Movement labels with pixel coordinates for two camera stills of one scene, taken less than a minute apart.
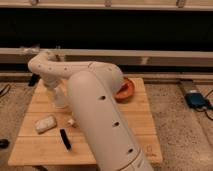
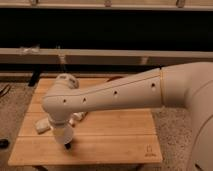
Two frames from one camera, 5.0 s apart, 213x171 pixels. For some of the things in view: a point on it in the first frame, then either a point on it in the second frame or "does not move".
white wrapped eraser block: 45,124 does not move
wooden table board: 49,134 does not move
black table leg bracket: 34,80 does not move
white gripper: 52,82 → 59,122
